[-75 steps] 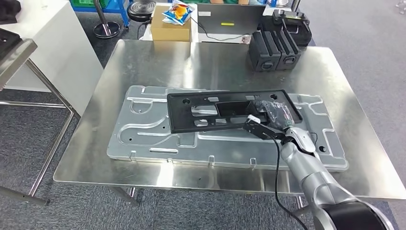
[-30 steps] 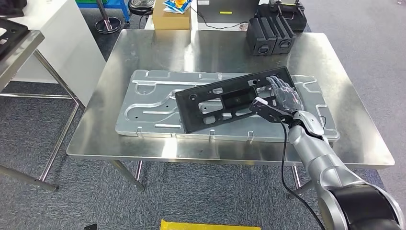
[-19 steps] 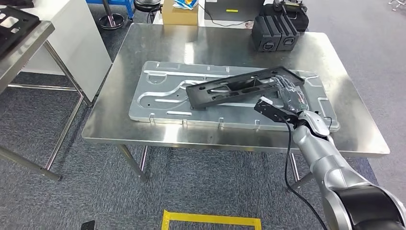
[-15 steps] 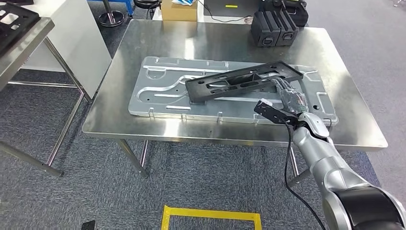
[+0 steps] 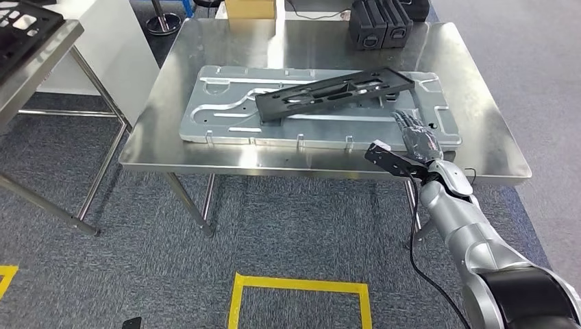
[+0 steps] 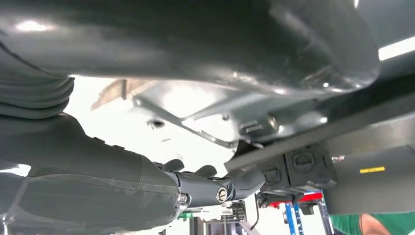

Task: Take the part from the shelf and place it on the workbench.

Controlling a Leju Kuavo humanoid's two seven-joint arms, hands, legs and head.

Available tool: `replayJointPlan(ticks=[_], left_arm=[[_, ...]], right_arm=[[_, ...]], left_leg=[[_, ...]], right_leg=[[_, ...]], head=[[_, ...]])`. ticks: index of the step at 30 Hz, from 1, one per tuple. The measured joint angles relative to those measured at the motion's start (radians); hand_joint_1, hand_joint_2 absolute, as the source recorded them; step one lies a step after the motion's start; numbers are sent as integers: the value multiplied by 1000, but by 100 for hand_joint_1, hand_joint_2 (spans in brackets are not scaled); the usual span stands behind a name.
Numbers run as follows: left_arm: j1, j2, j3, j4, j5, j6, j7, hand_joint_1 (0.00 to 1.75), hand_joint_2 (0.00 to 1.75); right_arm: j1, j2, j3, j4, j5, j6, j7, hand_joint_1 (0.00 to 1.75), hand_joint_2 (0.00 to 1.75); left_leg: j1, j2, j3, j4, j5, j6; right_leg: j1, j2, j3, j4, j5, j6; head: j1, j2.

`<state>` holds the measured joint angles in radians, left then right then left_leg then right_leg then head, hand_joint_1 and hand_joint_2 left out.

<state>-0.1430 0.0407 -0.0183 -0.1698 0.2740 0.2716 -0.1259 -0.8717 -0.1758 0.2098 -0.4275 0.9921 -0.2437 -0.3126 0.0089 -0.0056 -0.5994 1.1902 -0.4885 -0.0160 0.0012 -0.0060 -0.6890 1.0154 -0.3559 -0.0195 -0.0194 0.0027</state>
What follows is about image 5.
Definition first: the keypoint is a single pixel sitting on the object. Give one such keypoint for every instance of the blue metal post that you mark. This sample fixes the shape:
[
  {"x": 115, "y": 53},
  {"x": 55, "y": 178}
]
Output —
[{"x": 187, "y": 7}]

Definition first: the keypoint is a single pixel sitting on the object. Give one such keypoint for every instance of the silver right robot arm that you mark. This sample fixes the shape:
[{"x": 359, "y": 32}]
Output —
[{"x": 476, "y": 236}]

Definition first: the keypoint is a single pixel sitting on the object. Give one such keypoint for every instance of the white cabinet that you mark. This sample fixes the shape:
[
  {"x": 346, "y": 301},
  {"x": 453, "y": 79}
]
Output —
[{"x": 118, "y": 59}]

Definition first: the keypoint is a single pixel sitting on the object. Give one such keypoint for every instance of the grey stamped metal panel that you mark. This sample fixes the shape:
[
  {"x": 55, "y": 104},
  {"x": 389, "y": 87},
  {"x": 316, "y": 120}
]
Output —
[{"x": 218, "y": 127}]

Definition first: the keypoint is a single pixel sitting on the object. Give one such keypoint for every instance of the stainless steel workbench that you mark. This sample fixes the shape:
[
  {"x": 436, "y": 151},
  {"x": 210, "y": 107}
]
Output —
[{"x": 181, "y": 136}]

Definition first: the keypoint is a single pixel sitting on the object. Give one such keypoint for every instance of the chrome stanchion base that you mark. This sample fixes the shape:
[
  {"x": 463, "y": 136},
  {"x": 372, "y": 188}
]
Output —
[{"x": 163, "y": 22}]

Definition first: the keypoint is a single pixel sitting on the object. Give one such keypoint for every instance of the yellow floor tape square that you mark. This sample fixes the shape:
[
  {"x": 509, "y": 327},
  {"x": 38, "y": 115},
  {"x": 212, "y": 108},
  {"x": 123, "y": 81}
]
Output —
[
  {"x": 295, "y": 285},
  {"x": 7, "y": 277}
]

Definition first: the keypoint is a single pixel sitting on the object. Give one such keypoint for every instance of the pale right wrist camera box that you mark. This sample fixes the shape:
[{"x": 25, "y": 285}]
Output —
[{"x": 379, "y": 152}]

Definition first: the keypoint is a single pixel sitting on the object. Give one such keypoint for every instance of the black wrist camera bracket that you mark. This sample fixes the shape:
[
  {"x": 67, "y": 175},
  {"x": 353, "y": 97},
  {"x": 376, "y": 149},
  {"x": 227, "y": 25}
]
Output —
[{"x": 406, "y": 165}]

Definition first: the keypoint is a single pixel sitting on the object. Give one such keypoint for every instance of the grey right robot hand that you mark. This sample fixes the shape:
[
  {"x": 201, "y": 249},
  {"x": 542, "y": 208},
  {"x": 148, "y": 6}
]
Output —
[{"x": 422, "y": 140}]

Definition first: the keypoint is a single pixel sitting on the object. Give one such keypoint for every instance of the black plastic box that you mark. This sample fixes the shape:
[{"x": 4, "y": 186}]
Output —
[{"x": 417, "y": 9}]

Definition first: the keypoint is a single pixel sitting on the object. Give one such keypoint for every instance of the brown cardboard box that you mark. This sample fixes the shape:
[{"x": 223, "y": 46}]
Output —
[{"x": 249, "y": 9}]

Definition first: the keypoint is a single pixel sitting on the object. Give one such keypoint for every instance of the black robot foot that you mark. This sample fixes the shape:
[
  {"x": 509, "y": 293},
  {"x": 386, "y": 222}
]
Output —
[{"x": 131, "y": 323}]

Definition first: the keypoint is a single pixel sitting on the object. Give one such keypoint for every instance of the stainless steel side table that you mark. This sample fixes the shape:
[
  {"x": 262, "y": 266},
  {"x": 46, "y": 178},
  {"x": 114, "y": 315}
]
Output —
[{"x": 27, "y": 77}]

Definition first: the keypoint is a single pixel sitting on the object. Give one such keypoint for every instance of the black ribbed plastic case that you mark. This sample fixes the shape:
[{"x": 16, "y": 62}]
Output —
[
  {"x": 399, "y": 22},
  {"x": 365, "y": 22}
]

